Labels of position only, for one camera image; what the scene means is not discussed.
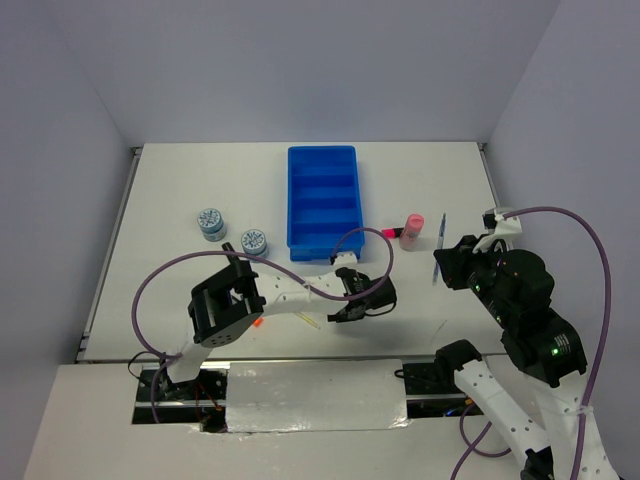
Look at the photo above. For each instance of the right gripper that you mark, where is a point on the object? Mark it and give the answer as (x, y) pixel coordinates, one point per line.
(451, 260)

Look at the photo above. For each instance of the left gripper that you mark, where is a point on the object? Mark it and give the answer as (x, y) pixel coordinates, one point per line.
(334, 318)

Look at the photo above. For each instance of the blue thin pen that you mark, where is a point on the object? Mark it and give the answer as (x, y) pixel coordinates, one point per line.
(439, 246)

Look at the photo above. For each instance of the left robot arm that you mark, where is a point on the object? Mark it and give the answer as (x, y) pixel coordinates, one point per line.
(225, 306)

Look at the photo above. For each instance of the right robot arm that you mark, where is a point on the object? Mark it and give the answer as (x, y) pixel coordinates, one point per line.
(548, 351)

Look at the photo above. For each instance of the yellow thin pen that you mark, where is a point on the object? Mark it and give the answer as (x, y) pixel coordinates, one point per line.
(308, 320)

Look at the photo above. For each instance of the white foil panel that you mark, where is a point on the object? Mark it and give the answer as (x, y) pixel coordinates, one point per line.
(315, 396)

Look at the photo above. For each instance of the pink highlighter marker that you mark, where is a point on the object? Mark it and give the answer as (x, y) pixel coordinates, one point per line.
(393, 233)

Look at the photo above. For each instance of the pink lidded jar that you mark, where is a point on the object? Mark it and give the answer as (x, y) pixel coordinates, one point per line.
(409, 238)

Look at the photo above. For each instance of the blue compartment tray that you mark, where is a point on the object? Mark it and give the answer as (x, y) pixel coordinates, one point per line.
(324, 211)

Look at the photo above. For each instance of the blue patterned jar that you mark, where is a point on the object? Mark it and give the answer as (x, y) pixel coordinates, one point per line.
(211, 224)
(254, 242)

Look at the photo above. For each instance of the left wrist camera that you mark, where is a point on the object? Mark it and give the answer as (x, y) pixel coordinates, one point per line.
(341, 259)

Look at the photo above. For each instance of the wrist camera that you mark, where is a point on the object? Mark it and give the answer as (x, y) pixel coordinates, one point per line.
(341, 259)
(502, 229)

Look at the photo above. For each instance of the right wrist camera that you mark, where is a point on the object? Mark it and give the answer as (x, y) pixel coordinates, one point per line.
(502, 229)

